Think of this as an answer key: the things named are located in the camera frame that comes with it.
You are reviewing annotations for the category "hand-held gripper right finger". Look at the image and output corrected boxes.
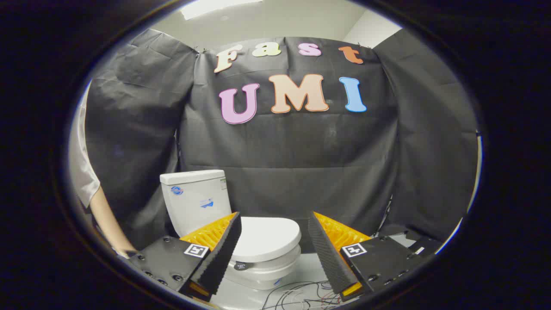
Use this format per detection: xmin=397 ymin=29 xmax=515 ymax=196
xmin=307 ymin=211 xmax=425 ymax=302

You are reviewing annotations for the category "person's white shirt sleeve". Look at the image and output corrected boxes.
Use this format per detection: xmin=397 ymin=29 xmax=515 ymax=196
xmin=70 ymin=82 xmax=102 ymax=211

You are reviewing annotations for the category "tangle of floor cables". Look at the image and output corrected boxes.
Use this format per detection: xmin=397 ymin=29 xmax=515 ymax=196
xmin=262 ymin=280 xmax=345 ymax=310

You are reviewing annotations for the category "black backdrop cloth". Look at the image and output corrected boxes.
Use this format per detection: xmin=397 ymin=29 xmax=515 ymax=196
xmin=85 ymin=28 xmax=479 ymax=252

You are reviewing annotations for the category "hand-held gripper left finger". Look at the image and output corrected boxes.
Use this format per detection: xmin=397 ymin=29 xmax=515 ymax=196
xmin=128 ymin=211 xmax=242 ymax=303

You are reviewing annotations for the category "white toilet tank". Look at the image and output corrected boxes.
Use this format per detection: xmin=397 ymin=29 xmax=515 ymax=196
xmin=160 ymin=169 xmax=233 ymax=237

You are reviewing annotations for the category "black case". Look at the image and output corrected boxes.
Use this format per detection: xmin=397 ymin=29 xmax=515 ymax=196
xmin=405 ymin=230 xmax=443 ymax=259

